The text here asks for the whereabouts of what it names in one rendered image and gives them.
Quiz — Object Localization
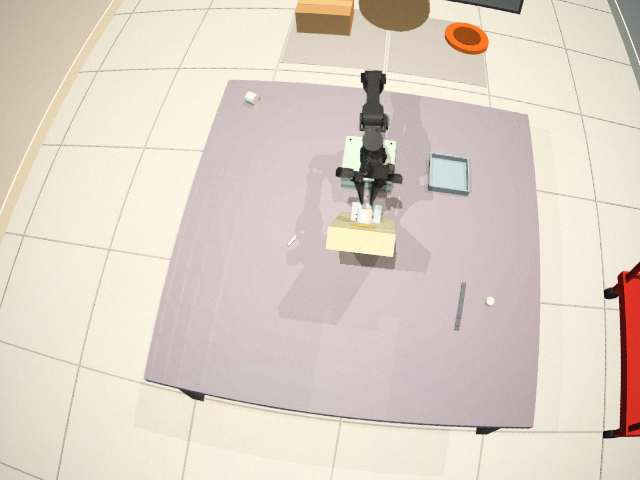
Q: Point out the cream panel with round hole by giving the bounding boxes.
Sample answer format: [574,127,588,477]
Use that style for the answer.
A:
[326,212,396,257]

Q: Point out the grey flat bar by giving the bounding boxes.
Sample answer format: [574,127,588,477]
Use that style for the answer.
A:
[454,282,466,331]

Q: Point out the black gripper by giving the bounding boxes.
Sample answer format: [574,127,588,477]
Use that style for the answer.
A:
[335,150,403,205]

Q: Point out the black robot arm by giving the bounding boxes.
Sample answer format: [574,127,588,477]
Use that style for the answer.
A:
[359,70,395,180]

